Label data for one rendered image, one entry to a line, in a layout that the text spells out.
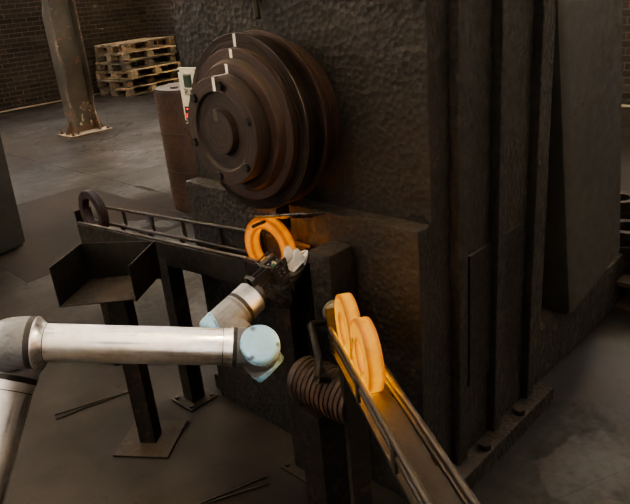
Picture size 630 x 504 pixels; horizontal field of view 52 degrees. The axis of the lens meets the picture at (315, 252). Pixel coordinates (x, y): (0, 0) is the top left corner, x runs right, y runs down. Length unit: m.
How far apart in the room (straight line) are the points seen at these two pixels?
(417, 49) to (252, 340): 0.75
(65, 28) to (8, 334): 7.35
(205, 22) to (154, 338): 1.01
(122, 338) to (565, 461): 1.43
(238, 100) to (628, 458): 1.60
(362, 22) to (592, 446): 1.51
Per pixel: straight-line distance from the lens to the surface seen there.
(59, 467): 2.48
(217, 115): 1.69
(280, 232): 1.80
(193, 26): 2.12
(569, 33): 2.12
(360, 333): 1.30
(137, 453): 2.41
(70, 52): 8.73
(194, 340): 1.47
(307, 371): 1.69
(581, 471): 2.24
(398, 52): 1.57
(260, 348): 1.46
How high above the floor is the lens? 1.43
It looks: 22 degrees down
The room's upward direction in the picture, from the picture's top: 5 degrees counter-clockwise
